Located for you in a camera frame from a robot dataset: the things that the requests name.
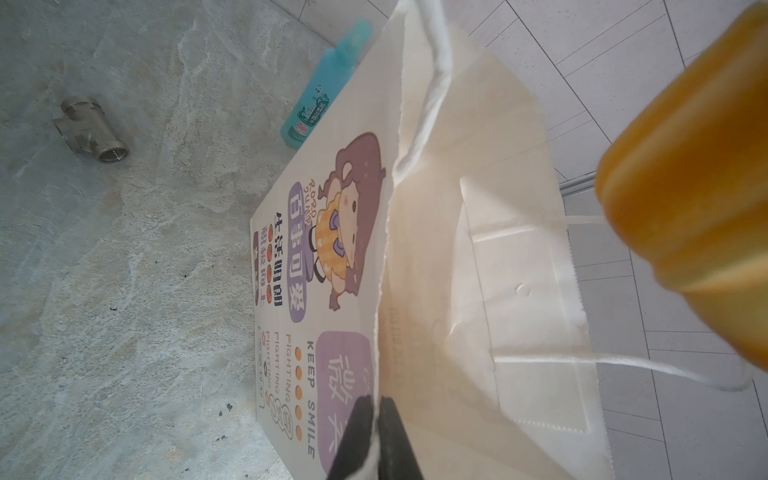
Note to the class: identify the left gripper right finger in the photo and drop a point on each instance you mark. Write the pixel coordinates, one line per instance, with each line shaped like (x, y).
(397, 458)

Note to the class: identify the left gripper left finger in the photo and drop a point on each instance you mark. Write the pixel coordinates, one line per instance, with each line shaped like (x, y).
(355, 442)

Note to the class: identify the white printed paper bag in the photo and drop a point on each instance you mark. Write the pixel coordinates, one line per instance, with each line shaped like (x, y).
(416, 247)

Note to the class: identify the teal plastic bottle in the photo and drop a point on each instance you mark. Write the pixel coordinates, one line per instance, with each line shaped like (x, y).
(333, 72)

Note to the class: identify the metal tee pipe fitting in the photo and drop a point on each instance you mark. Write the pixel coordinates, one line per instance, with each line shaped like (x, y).
(85, 128)

